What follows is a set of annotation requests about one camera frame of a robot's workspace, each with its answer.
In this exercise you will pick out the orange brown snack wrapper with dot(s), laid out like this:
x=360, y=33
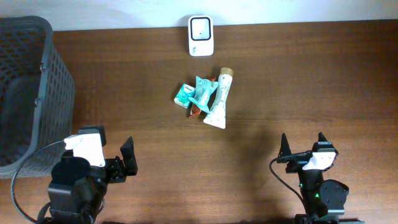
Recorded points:
x=195, y=111

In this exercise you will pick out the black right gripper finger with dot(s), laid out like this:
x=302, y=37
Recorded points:
x=321, y=137
x=284, y=147

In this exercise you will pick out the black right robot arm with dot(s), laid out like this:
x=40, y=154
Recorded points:
x=323, y=200

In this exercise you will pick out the white barcode scanner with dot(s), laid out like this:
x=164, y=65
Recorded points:
x=200, y=36

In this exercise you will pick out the white bamboo print tube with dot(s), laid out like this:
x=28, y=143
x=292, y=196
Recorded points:
x=217, y=115

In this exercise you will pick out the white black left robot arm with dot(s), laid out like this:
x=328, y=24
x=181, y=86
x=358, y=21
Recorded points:
x=80, y=179

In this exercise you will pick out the teal plastic pouch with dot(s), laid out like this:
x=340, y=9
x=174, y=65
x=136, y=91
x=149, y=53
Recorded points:
x=203, y=90

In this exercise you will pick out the green tissue pack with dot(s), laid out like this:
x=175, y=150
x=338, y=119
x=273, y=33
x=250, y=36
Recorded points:
x=183, y=95

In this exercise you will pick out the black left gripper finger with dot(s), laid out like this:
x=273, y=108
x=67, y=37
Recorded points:
x=129, y=159
x=94, y=130

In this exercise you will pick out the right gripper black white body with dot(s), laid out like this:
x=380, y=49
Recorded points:
x=297, y=162

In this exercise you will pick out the dark grey plastic basket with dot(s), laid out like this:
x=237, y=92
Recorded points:
x=37, y=98

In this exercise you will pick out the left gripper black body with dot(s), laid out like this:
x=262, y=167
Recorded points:
x=112, y=167

